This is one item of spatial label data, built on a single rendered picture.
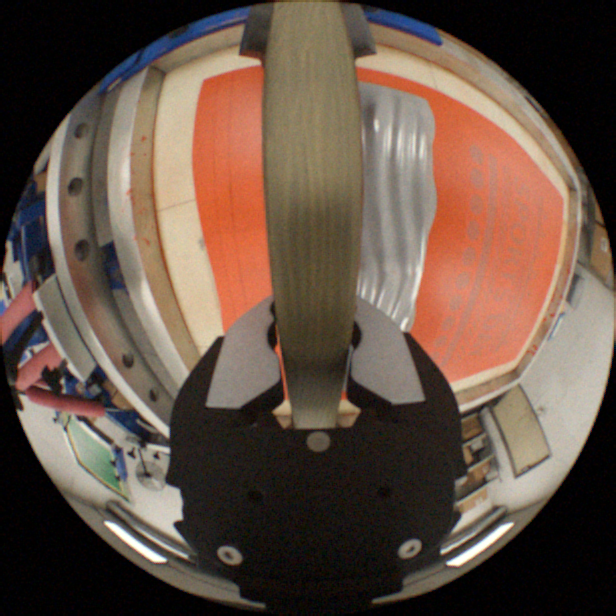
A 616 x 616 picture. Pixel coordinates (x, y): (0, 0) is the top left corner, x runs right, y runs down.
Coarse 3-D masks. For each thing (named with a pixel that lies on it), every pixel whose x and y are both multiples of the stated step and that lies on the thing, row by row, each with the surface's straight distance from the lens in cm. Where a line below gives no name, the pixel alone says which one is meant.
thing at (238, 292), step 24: (216, 288) 20; (240, 288) 19; (264, 288) 18; (432, 288) 22; (240, 312) 20; (432, 312) 24; (528, 312) 47; (432, 336) 27; (528, 336) 57; (480, 360) 41; (504, 360) 53
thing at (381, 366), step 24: (360, 312) 10; (360, 336) 9; (384, 336) 9; (360, 360) 8; (384, 360) 8; (408, 360) 8; (360, 384) 7; (384, 384) 7; (408, 384) 8; (360, 408) 8; (384, 408) 7
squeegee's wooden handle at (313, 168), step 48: (288, 48) 8; (336, 48) 8; (288, 96) 7; (336, 96) 7; (288, 144) 6; (336, 144) 6; (288, 192) 6; (336, 192) 6; (288, 240) 6; (336, 240) 6; (288, 288) 6; (336, 288) 6; (288, 336) 8; (336, 336) 7; (288, 384) 10; (336, 384) 10
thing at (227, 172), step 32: (224, 96) 21; (256, 96) 19; (448, 96) 26; (224, 128) 19; (256, 128) 18; (448, 128) 23; (480, 128) 27; (192, 160) 19; (224, 160) 18; (256, 160) 17; (448, 160) 21; (512, 160) 32; (224, 192) 18; (256, 192) 17; (448, 192) 21; (544, 192) 42; (224, 224) 18; (256, 224) 17; (448, 224) 21; (224, 256) 18; (256, 256) 17; (448, 256) 22; (544, 256) 44
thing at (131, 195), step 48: (192, 48) 26; (432, 48) 26; (144, 96) 24; (144, 144) 22; (144, 192) 21; (576, 192) 61; (144, 240) 20; (576, 240) 59; (144, 288) 21; (480, 384) 52
